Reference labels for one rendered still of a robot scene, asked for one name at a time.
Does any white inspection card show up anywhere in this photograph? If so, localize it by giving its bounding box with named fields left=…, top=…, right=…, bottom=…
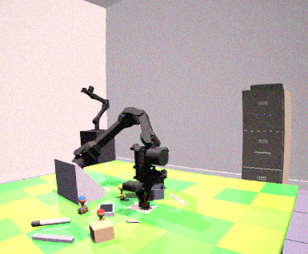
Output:
left=127, top=202, right=158, bottom=214

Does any tan cardboard box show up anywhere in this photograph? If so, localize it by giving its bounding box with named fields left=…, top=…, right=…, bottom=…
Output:
left=89, top=219, right=114, bottom=244

